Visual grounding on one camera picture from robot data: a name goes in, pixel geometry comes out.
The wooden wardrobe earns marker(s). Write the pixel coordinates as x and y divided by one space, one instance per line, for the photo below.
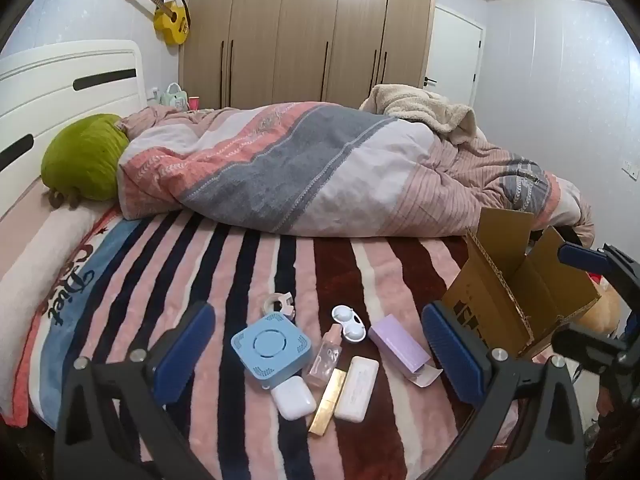
300 35

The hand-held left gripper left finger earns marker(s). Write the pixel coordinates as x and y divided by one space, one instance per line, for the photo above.
182 357

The white earbuds case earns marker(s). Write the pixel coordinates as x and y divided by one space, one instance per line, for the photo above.
294 398

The tan soft object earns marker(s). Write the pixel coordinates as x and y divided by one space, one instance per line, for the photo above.
602 310

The pink grey striped quilt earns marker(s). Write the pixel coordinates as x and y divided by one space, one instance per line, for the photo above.
310 170

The white bed headboard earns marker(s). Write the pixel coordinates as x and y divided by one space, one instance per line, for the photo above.
50 95

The white contact lens case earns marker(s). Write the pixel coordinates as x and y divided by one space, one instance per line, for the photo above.
349 324

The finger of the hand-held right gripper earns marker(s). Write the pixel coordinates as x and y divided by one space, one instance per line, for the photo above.
580 257
585 347

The gold slim box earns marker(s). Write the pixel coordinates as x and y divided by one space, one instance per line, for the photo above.
327 402

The white rectangular case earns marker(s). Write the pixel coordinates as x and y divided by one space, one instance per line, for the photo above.
356 389

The brown cardboard box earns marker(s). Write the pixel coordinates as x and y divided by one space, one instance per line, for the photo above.
505 280

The small clear tape dispenser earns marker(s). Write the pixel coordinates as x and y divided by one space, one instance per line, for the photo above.
279 304

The yellow guitar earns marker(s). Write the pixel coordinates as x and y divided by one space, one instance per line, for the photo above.
171 20

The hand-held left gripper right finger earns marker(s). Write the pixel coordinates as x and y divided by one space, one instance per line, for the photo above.
452 357

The white wall switch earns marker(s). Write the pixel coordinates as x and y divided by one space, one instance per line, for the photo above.
630 170

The pale green bag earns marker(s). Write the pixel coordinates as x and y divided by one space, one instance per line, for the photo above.
175 96

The striped plush blanket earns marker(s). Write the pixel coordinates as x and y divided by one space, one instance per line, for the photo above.
225 270

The clear pink small bottle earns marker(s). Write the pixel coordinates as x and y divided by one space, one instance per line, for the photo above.
324 360

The pink cup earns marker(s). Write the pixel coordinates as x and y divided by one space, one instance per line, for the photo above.
193 103

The blue square perforated device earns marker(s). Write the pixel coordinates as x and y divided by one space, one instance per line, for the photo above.
272 347

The beige fleece blanket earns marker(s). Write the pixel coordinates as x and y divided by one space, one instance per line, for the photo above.
425 107

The white door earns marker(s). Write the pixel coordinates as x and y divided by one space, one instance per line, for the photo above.
452 55

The long white pillow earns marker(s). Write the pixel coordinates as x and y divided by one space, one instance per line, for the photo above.
35 270

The green plush pillow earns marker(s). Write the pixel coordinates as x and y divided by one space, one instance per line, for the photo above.
82 157

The purple rectangular carton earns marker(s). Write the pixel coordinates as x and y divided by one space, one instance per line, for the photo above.
397 347

